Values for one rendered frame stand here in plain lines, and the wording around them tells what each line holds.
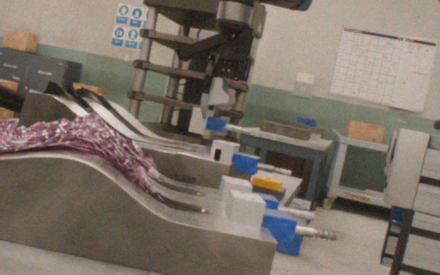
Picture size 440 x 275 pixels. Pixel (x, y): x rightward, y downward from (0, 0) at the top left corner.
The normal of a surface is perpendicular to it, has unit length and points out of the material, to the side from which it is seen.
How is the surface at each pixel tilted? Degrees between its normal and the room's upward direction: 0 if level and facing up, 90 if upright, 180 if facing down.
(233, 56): 90
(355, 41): 90
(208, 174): 90
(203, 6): 90
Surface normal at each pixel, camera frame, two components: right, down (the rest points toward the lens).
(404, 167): -0.37, 0.00
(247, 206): -0.01, 0.07
